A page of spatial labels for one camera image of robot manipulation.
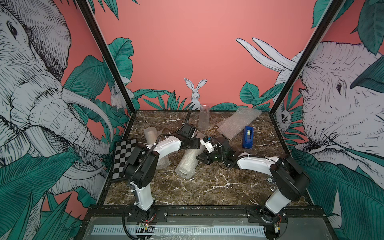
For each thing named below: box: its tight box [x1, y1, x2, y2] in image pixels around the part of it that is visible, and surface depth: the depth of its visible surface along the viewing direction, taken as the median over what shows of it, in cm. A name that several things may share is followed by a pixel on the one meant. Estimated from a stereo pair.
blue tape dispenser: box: [243, 126, 255, 149], surface depth 101 cm
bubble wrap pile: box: [175, 148, 202, 179], surface depth 86 cm
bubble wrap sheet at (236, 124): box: [216, 107, 263, 140], surface depth 117 cm
